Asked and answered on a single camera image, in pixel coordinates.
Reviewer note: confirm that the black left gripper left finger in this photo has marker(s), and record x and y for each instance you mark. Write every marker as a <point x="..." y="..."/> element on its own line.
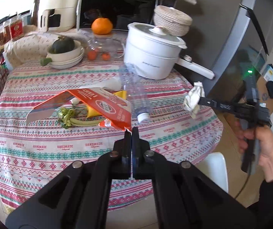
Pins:
<point x="78" y="197"/>

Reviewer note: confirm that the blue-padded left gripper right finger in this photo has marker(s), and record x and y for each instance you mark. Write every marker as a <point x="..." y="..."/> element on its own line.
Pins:
<point x="184" y="196"/>

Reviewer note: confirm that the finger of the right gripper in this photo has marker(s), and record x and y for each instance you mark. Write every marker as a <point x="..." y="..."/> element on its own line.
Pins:
<point x="207" y="99"/>
<point x="225" y="107"/>

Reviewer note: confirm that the green vegetable scraps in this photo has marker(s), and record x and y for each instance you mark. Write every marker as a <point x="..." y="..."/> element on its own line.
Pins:
<point x="67" y="119"/>

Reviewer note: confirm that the yellow snack wrapper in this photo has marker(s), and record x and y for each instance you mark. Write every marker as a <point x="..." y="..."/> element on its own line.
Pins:
<point x="118" y="98"/>

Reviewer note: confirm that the clear plastic water bottle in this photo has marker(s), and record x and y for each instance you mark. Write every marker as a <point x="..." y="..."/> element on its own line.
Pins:
<point x="135" y="93"/>

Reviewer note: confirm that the red white carton box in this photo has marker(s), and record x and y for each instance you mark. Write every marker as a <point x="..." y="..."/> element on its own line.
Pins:
<point x="116" y="110"/>

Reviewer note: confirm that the white plastic milk bottle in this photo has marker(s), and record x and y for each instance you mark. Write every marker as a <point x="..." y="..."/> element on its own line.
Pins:
<point x="113" y="84"/>

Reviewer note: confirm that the person's right hand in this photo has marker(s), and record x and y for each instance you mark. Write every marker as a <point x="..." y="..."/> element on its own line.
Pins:
<point x="265" y="137"/>

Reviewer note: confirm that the cardboard box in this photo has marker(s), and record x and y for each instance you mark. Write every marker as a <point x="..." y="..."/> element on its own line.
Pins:
<point x="265" y="87"/>

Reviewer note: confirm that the grey refrigerator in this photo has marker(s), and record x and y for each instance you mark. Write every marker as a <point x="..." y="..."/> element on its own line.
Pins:
<point x="223" y="35"/>

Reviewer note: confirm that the white electric cooking pot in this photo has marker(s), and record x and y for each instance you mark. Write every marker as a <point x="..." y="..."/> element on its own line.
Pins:
<point x="153" y="52"/>

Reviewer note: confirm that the patterned striped tablecloth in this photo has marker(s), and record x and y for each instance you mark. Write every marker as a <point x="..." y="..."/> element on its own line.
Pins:
<point x="32" y="154"/>

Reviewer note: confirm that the woven rattan lidded basket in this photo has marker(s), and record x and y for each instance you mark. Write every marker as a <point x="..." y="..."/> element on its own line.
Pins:
<point x="174" y="21"/>

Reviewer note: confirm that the glass teapot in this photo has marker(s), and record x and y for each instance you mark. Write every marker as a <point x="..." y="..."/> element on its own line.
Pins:
<point x="104" y="48"/>

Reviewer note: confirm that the stacked white bowls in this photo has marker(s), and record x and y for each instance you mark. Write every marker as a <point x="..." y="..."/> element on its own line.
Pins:
<point x="68" y="59"/>

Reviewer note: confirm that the small green pepper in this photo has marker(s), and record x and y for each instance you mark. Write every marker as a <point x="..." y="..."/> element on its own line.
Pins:
<point x="45" y="61"/>

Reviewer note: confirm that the black microwave oven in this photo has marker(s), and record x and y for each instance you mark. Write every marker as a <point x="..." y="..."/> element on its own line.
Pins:
<point x="119" y="12"/>

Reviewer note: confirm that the large orange mandarin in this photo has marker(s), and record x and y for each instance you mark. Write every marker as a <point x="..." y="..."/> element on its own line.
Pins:
<point x="101" y="26"/>

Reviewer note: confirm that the dark green squash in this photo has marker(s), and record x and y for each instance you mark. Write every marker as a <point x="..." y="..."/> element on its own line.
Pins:
<point x="62" y="45"/>

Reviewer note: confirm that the floral cloth on table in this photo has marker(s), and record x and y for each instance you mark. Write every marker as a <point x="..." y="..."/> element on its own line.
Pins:
<point x="34" y="45"/>

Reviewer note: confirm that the red labelled spice jar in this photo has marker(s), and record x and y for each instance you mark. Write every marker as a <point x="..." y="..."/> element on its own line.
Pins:
<point x="16" y="27"/>

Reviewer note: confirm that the cream air fryer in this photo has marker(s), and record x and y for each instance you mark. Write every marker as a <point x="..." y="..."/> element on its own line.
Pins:
<point x="57" y="15"/>

